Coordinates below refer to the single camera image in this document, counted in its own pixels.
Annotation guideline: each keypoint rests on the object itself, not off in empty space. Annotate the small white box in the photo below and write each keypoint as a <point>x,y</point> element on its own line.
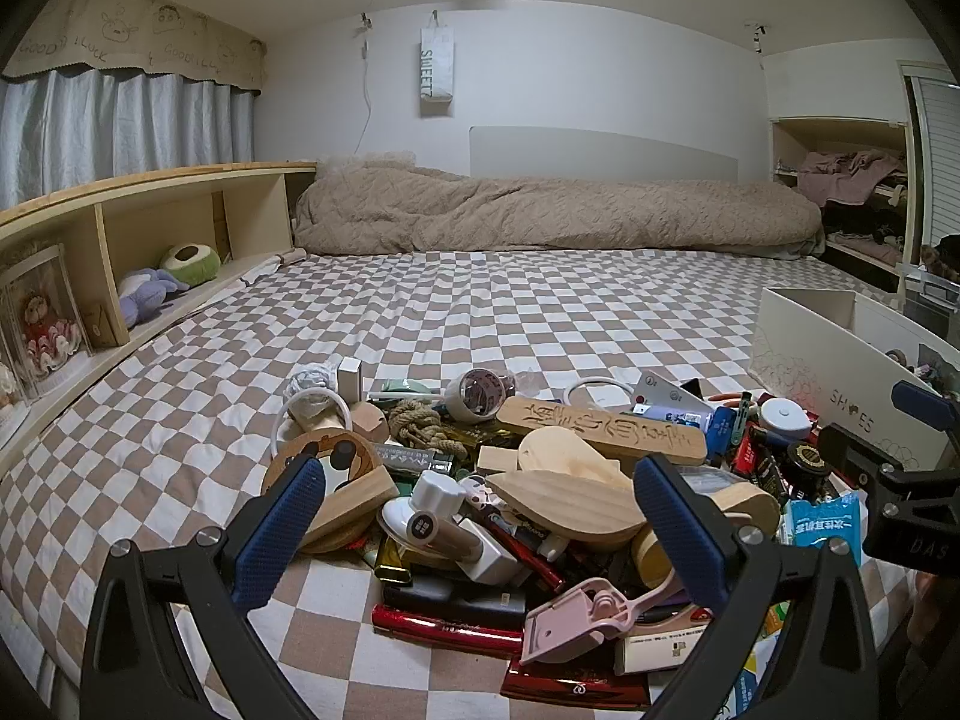
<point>350,379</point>

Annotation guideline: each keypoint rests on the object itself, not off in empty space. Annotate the white card package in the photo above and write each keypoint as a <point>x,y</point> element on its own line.
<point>664,390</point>

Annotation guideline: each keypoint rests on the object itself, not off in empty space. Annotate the pink clothes pile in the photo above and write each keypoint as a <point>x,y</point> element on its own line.
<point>847,172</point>

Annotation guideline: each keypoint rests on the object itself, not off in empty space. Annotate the green pen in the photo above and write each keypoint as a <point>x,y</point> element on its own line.
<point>743,420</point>

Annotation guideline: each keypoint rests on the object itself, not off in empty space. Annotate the round wooden panda coaster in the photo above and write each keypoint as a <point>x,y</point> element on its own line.
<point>300,457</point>

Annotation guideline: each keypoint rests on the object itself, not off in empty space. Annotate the white headboard panel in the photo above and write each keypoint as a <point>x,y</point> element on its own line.
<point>600,154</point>

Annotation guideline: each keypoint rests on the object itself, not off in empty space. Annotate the spoon-shaped wooden board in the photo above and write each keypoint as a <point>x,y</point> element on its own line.
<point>570,457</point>

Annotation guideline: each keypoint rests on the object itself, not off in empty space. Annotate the white crumpled wad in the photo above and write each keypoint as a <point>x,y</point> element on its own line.
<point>315,379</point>

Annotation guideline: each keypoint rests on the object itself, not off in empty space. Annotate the dark folded clothes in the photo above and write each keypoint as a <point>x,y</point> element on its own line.
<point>862,229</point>

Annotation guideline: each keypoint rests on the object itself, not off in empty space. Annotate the black power bank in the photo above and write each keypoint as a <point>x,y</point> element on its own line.
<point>457,601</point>

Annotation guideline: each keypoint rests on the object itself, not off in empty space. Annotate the mint green tool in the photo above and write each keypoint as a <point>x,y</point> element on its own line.
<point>401,388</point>

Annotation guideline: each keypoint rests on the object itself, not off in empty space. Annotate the clear plastic bin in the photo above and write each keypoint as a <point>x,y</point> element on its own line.
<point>926,307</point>

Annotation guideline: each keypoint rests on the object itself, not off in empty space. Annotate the cream closet shelf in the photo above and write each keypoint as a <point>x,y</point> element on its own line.
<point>787,150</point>

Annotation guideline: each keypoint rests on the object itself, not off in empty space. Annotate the beige printed curtain valance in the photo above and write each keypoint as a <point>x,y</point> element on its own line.
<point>135,37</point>

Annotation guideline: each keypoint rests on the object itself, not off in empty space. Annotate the grey printed tube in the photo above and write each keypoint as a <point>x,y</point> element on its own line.
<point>416,457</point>

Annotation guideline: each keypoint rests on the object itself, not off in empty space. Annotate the white round lamp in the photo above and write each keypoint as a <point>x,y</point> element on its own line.
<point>784,420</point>

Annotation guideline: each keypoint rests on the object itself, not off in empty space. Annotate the clear boxed doll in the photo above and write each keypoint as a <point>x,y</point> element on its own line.
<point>41,322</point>

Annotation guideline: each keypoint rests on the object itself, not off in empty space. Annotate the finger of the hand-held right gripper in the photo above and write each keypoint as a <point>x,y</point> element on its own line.
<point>851,457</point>
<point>922,401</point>

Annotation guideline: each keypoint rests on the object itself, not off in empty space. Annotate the small wooden wedge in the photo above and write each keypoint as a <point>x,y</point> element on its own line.
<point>369,421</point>

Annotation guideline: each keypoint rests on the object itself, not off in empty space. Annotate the white hanging paper bag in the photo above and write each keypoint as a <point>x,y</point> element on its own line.
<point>436,67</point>

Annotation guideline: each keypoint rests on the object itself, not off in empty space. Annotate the dark red flat box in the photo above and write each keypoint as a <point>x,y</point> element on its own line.
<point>577,684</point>

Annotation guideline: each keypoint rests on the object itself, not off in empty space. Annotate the red pen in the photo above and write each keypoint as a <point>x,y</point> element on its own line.
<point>525,551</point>

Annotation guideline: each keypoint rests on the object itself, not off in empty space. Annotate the black round jar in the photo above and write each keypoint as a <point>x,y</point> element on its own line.
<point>808,463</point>

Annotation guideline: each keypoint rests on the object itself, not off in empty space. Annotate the carved wooden plaque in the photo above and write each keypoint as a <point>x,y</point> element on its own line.
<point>604,431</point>

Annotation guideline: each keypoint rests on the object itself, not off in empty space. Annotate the wooden bedside shelf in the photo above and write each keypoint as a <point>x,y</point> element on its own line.
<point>150,191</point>

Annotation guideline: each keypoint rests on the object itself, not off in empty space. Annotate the dark green packet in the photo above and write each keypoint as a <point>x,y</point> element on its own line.
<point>480,439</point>

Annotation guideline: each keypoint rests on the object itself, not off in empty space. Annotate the bent wooden band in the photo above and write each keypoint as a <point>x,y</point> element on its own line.
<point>742,510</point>

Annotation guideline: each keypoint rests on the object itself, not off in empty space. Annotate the pale wooden block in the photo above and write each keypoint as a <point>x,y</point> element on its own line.
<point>360,499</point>

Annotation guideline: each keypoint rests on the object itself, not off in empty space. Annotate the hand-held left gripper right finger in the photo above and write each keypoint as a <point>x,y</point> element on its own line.
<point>682,532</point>

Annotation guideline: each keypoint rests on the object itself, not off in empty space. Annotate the grey curtain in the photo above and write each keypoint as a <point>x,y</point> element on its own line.
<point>112,127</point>

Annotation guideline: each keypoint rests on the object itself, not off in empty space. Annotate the brown fur garment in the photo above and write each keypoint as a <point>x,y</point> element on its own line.
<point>937,256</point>

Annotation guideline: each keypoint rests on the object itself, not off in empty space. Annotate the small blue box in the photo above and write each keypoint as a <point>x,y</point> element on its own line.
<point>721,429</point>

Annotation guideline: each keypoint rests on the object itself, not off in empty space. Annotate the white beige handheld device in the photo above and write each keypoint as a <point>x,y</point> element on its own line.
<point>431,517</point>

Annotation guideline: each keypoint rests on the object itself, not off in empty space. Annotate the beige quilt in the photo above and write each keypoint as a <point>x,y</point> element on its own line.
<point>525,210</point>

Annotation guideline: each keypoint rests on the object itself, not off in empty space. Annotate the clear tape roll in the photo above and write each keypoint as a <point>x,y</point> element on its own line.
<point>476,397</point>

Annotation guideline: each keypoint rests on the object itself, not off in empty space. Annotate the blue white packet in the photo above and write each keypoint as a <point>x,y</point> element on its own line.
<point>825,529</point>

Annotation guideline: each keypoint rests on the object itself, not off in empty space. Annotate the white storage box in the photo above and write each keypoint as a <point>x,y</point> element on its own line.
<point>810,349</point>

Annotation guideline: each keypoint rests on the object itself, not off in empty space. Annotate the pink plastic clip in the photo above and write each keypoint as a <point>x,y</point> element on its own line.
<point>577,607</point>

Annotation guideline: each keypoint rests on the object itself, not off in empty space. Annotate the long red box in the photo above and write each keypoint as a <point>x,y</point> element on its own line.
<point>442,624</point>

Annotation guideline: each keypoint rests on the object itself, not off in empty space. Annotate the white slatted door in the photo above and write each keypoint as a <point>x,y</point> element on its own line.
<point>941,157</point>

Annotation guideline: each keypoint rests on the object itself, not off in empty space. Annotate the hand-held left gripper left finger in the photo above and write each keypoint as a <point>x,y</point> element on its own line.
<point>277,532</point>

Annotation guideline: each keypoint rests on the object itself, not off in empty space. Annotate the red packet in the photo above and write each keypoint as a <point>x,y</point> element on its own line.
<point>748,454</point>

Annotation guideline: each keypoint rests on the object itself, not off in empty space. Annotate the leaf-shaped wooden board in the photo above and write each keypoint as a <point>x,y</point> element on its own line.
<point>570,514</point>

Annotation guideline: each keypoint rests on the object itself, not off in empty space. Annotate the white flat box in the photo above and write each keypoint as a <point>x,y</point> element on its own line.
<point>660,649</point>

